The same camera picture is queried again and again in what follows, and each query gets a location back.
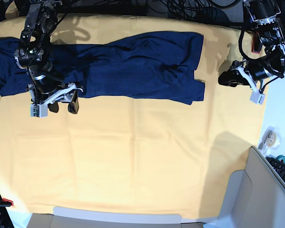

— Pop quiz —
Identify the cardboard box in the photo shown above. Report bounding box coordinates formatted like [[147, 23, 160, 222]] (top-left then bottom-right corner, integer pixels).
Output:
[[216, 146, 285, 228], [27, 207, 205, 228]]

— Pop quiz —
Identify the red black clamp top right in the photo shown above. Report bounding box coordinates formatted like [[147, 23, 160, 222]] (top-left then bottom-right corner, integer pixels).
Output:
[[251, 33, 262, 54]]

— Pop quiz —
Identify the cardboard box bottom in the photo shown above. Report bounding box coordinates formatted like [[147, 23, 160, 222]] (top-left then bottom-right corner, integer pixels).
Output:
[[27, 207, 205, 228]]

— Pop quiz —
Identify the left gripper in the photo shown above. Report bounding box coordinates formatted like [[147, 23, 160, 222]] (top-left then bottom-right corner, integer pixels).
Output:
[[218, 60, 278, 92]]

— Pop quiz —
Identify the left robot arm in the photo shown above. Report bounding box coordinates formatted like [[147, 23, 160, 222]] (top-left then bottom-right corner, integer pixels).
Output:
[[218, 0, 285, 94]]

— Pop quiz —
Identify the yellow table cloth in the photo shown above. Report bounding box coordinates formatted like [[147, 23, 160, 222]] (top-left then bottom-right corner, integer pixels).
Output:
[[0, 14, 265, 219]]

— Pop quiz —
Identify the cardboard box right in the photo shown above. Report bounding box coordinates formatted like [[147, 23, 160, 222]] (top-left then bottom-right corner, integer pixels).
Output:
[[216, 146, 285, 228]]

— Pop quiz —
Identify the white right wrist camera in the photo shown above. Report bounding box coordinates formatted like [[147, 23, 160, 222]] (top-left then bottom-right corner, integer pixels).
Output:
[[30, 104, 48, 118]]

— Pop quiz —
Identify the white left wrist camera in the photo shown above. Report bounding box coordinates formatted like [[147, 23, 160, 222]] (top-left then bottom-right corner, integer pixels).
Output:
[[250, 91, 266, 105]]

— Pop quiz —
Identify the navy blue long-sleeve shirt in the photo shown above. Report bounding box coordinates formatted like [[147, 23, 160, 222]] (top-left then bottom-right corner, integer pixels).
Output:
[[0, 31, 206, 105]]

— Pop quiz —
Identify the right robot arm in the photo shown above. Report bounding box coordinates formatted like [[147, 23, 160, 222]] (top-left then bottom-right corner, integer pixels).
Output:
[[14, 0, 84, 118]]

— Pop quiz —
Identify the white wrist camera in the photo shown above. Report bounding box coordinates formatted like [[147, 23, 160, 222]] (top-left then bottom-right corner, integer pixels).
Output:
[[30, 104, 48, 118], [250, 91, 266, 105]]

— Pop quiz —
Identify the green tape roll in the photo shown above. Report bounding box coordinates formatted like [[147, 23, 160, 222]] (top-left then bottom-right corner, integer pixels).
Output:
[[276, 155, 285, 163]]

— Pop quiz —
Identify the red black clamp bottom left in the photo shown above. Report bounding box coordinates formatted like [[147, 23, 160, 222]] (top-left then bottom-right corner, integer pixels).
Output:
[[0, 199, 14, 207]]

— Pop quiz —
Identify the clear tape dispenser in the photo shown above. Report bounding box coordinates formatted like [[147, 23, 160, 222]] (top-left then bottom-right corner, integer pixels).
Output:
[[258, 126, 281, 152]]

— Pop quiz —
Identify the red black clamp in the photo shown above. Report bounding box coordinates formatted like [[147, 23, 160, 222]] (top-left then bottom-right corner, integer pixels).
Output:
[[251, 33, 262, 54], [0, 199, 14, 207]]

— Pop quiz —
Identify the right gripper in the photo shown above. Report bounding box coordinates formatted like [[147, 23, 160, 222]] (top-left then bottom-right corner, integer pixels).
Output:
[[26, 82, 84, 114]]

